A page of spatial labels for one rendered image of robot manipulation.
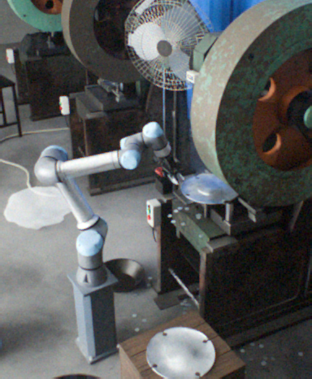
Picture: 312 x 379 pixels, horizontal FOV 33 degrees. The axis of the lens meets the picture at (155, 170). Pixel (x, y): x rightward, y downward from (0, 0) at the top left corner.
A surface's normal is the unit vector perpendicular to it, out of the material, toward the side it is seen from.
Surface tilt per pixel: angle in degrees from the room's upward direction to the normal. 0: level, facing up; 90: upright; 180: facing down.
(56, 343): 0
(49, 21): 90
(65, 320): 0
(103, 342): 90
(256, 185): 90
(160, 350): 0
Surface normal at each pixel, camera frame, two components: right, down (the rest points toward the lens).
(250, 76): 0.43, 0.42
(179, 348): -0.01, -0.88
